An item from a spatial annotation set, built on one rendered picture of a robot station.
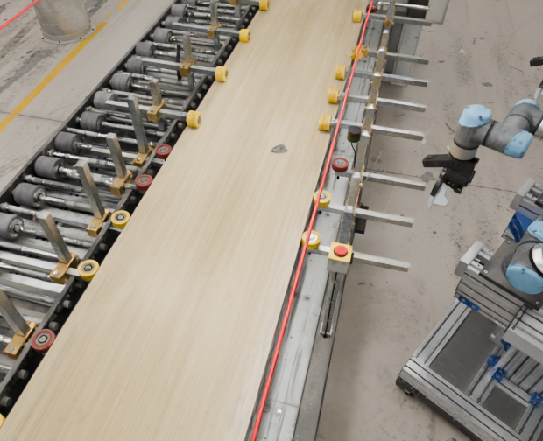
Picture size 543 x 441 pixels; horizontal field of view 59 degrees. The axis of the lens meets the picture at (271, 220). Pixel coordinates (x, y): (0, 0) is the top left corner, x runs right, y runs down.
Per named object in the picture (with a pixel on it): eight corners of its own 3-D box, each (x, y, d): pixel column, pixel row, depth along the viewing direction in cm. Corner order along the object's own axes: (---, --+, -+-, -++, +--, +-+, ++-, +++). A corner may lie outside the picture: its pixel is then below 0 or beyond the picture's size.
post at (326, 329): (332, 327, 195) (346, 261, 162) (330, 338, 192) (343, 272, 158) (321, 325, 196) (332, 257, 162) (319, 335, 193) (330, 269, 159)
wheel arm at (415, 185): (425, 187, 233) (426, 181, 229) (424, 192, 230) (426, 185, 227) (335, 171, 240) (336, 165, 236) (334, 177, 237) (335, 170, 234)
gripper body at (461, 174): (458, 196, 148) (470, 167, 139) (433, 183, 152) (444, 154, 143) (470, 184, 152) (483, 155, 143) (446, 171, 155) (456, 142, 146)
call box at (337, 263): (349, 260, 163) (353, 245, 157) (347, 276, 158) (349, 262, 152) (329, 255, 164) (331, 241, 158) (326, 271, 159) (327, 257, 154)
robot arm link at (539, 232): (556, 251, 167) (574, 225, 157) (546, 276, 159) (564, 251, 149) (521, 235, 171) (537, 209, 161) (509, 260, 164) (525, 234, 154)
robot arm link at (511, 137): (541, 122, 131) (501, 108, 135) (529, 143, 125) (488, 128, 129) (530, 145, 137) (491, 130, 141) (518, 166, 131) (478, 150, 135)
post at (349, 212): (340, 279, 213) (355, 205, 177) (339, 285, 211) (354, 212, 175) (332, 277, 214) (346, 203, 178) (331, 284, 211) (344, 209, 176)
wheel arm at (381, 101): (424, 108, 258) (426, 103, 255) (424, 113, 256) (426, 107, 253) (332, 94, 266) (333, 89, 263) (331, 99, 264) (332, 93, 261)
